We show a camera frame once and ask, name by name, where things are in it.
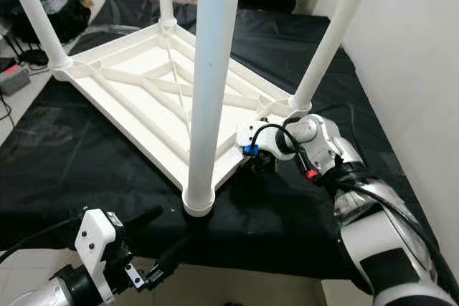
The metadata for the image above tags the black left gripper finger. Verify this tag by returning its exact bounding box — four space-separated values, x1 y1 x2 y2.
152 236 198 285
116 206 164 231

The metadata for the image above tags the black table cloth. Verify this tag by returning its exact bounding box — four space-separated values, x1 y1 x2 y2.
0 0 459 289

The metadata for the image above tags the clear tape cross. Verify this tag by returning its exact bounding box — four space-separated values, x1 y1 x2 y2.
29 105 94 156

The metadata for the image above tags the white plastic table top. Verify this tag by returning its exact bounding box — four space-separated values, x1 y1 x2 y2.
54 23 313 217

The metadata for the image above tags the grey box red label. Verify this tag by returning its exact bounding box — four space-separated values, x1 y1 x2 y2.
0 64 31 97

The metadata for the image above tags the black router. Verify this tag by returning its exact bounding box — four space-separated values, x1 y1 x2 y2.
11 47 49 67

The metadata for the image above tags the black bag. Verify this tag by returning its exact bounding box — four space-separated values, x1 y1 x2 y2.
0 0 93 43

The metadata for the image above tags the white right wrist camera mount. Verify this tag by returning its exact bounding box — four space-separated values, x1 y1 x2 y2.
235 121 288 155

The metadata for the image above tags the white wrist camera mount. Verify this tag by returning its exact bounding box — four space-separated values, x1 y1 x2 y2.
235 121 288 155
77 209 126 306

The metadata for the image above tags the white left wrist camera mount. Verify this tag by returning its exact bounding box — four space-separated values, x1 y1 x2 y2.
77 209 126 306

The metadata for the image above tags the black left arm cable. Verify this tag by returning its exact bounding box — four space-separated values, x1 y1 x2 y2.
0 219 83 264

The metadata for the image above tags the black floor cable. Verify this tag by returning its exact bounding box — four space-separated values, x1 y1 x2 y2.
0 95 15 128

